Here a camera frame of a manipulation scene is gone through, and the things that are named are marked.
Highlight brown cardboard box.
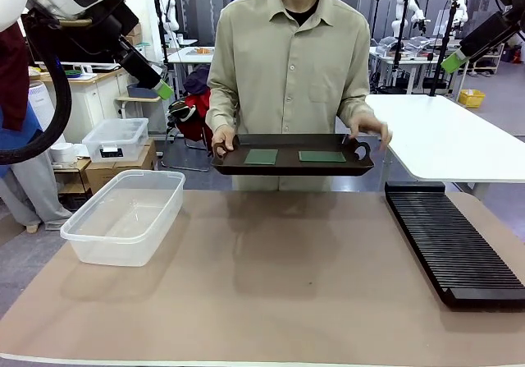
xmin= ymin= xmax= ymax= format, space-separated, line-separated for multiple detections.
xmin=84 ymin=138 xmax=159 ymax=196

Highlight bystander grey trousers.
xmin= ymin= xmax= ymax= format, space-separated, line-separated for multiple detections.
xmin=0 ymin=153 xmax=74 ymax=233

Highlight person's torso beige shirt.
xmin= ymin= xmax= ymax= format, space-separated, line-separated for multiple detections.
xmin=204 ymin=0 xmax=379 ymax=192

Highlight green rectangular PCB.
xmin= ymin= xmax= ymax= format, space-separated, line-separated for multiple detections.
xmin=298 ymin=149 xmax=348 ymax=164

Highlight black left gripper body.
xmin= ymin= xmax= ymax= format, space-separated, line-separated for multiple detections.
xmin=114 ymin=36 xmax=165 ymax=91

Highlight thick black cable hose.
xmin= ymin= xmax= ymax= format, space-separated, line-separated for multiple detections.
xmin=0 ymin=7 xmax=74 ymax=166

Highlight person's left hand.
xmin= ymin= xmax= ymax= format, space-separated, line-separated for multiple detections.
xmin=347 ymin=111 xmax=394 ymax=151

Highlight dark red hanging garment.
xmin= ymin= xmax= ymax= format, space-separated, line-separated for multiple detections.
xmin=0 ymin=24 xmax=31 ymax=132

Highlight black slotted PCB rack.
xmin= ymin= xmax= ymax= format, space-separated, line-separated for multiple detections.
xmin=384 ymin=181 xmax=525 ymax=310

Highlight clear plastic open box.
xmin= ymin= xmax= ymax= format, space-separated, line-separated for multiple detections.
xmin=59 ymin=168 xmax=187 ymax=268

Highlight small white wooden desk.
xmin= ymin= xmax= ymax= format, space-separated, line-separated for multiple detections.
xmin=115 ymin=94 xmax=164 ymax=121

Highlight green square PCB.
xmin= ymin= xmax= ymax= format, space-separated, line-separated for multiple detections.
xmin=243 ymin=148 xmax=280 ymax=166

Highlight white air purifier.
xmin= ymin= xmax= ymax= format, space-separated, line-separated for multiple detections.
xmin=27 ymin=80 xmax=56 ymax=138

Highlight person's left forearm beige sleeve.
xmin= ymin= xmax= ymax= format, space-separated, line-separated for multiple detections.
xmin=335 ymin=75 xmax=379 ymax=122

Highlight white side table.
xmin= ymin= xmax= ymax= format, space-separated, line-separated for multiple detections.
xmin=363 ymin=94 xmax=525 ymax=184

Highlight dark purple jacket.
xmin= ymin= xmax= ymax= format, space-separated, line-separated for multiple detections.
xmin=182 ymin=64 xmax=212 ymax=96

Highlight blue grey bin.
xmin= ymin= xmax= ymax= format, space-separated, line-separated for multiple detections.
xmin=126 ymin=82 xmax=162 ymax=99

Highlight small wooden side stand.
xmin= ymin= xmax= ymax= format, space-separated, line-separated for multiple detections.
xmin=52 ymin=158 xmax=93 ymax=213

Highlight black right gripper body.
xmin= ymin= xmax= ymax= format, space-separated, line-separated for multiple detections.
xmin=458 ymin=11 xmax=525 ymax=63

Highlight clear lidded storage box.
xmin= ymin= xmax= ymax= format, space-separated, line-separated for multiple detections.
xmin=81 ymin=117 xmax=150 ymax=164

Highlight dark brown serving tray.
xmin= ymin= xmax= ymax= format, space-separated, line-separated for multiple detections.
xmin=210 ymin=133 xmax=376 ymax=177

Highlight red black backpack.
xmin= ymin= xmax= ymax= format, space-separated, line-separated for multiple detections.
xmin=167 ymin=89 xmax=215 ymax=143

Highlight white background table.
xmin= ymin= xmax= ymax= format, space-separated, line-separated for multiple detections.
xmin=167 ymin=45 xmax=217 ymax=91

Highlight black camera stand pole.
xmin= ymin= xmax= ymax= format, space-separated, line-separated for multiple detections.
xmin=428 ymin=0 xmax=463 ymax=98

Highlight person's right forearm beige sleeve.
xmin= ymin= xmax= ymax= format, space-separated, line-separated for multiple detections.
xmin=204 ymin=75 xmax=244 ymax=135

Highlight yellow plastic basket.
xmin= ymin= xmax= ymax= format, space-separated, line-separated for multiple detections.
xmin=457 ymin=89 xmax=486 ymax=109

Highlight person's right hand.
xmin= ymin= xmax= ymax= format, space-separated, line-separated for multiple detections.
xmin=211 ymin=126 xmax=240 ymax=159

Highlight white wooden-top cabinet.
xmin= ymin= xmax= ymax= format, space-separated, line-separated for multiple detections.
xmin=39 ymin=67 xmax=133 ymax=144

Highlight white round container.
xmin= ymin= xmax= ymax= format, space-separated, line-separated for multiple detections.
xmin=49 ymin=142 xmax=78 ymax=165

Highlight black tripod stand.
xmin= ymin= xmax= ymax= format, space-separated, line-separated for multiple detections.
xmin=368 ymin=0 xmax=386 ymax=94

